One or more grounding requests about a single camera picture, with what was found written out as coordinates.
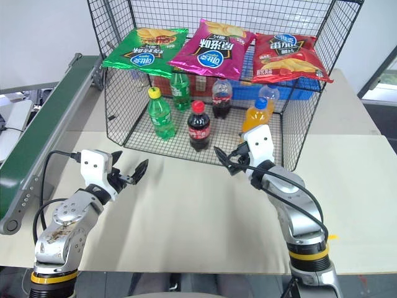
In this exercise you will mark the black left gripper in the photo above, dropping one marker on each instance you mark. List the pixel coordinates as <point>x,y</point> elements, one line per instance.
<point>119,180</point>

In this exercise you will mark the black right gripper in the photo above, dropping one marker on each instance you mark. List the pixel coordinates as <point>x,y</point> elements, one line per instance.
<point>242,153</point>

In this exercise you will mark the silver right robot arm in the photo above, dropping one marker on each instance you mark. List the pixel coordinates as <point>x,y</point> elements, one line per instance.
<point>297,211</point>

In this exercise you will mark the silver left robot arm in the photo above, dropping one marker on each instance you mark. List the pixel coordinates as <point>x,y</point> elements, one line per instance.
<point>59,229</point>

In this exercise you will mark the green conveyor belt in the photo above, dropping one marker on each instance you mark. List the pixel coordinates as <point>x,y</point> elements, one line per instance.
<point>46,124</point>

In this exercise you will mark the orange soda bottle blue cap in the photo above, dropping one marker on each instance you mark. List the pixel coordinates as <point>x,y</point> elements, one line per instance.
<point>256,119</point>

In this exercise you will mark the cola bottle red cap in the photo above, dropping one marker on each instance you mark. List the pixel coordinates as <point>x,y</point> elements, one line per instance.
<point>199,130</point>

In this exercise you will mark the cola bottle half empty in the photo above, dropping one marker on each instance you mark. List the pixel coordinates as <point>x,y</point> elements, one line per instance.
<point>221,102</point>

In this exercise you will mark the green soda bottle yellow cap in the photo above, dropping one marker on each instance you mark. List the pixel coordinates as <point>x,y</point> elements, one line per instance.
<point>161,121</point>

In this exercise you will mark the clear bottle orange soda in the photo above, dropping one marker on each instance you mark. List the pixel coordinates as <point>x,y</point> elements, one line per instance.
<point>269,96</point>

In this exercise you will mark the blue plastic crate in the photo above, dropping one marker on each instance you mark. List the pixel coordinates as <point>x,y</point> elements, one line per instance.
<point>291,91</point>

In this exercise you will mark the magenta potato chips bag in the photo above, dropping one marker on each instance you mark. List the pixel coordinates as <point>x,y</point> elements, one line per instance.
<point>214,52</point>

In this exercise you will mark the red potato chips bag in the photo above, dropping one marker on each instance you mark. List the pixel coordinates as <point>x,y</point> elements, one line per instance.
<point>285,59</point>

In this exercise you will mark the green potato chips bag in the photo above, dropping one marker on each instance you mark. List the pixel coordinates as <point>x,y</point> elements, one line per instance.
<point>145,52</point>

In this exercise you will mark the white grey equipment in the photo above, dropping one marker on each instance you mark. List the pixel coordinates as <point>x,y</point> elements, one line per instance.
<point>14,124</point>

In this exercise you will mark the yellow tape mark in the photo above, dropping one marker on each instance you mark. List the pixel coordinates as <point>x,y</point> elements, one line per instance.
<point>333,237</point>

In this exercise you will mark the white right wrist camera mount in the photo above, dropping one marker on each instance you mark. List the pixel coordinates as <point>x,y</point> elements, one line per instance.
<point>262,146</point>

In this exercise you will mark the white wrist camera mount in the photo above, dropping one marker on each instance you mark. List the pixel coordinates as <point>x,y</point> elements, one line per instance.
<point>93,167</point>
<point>262,146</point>

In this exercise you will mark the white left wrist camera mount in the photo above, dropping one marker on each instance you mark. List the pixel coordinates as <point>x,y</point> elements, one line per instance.
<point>93,167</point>

